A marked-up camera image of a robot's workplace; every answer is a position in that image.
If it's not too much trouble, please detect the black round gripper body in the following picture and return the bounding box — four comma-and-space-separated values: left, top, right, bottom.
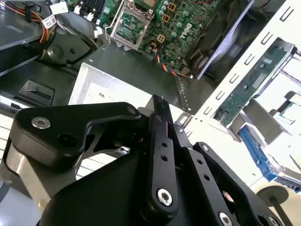
39, 150, 286, 226

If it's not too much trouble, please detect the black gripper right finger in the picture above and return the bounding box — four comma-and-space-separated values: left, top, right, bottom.
164, 100, 283, 226

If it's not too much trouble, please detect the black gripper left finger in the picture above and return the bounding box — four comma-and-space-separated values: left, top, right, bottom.
3, 95, 180, 222

